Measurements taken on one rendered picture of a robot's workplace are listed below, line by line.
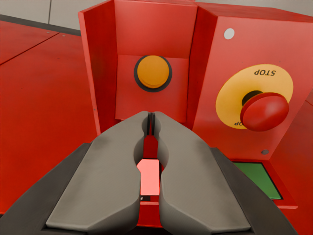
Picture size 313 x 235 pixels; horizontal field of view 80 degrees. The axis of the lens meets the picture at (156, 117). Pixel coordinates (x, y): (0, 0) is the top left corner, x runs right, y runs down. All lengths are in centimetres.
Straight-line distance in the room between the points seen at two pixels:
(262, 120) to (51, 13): 98
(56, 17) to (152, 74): 85
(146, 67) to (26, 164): 22
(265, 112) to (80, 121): 32
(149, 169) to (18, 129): 25
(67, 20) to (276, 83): 93
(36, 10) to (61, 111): 72
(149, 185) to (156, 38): 17
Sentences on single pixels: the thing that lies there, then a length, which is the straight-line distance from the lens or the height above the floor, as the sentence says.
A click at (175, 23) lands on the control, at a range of 24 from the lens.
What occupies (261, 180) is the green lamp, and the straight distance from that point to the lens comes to 25.
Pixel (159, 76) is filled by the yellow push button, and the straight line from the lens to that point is 23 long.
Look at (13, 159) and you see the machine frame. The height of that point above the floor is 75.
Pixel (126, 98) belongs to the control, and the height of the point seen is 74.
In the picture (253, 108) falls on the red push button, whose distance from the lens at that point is 18.
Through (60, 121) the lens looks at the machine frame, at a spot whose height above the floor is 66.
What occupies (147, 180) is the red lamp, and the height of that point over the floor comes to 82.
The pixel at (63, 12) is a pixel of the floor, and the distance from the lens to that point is 103.
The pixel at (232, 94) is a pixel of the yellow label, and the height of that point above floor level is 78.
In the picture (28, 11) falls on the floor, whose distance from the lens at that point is 109.
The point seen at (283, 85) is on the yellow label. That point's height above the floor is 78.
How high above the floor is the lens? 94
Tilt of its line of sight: 54 degrees down
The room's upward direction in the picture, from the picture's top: 179 degrees clockwise
